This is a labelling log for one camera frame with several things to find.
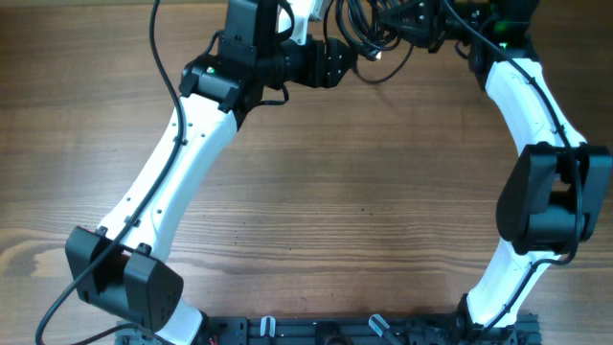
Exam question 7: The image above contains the black USB cable gold plug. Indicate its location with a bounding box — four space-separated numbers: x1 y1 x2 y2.
323 0 416 86

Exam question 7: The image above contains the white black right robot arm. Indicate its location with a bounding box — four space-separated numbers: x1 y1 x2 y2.
377 1 612 333

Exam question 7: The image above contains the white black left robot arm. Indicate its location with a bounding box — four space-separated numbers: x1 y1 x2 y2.
65 0 356 344

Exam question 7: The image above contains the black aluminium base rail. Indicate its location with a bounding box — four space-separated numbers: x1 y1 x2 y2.
113 313 542 345

